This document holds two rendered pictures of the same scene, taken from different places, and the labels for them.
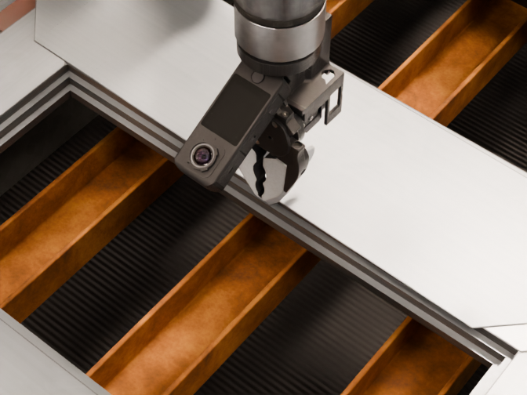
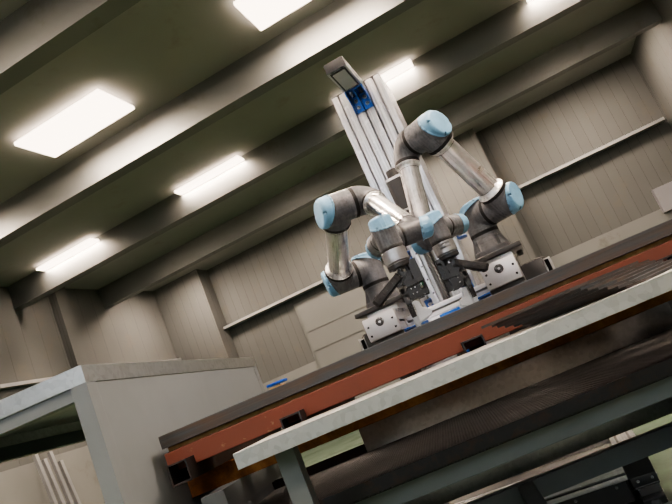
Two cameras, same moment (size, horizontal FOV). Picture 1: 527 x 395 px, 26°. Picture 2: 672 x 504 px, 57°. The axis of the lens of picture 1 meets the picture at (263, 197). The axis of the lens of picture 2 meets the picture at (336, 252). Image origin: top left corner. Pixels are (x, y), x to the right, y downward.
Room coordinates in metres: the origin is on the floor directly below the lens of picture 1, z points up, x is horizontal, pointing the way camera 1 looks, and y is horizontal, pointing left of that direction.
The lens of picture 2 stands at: (-0.46, -1.45, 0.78)
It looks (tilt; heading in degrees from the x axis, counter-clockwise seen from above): 12 degrees up; 56
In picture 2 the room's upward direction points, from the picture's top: 23 degrees counter-clockwise
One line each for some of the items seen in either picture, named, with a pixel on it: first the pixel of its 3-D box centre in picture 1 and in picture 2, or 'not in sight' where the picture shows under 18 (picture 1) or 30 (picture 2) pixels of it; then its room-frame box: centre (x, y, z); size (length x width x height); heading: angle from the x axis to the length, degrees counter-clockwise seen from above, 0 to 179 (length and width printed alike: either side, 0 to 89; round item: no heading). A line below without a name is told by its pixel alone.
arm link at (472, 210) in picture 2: not in sight; (478, 216); (1.41, 0.30, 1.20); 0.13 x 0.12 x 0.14; 101
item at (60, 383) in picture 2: not in sight; (113, 401); (-0.04, 0.71, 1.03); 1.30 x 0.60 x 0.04; 51
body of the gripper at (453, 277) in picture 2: not in sight; (453, 272); (0.97, 0.09, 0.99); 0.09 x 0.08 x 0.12; 141
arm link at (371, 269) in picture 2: not in sight; (367, 268); (1.08, 0.68, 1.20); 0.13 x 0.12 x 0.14; 160
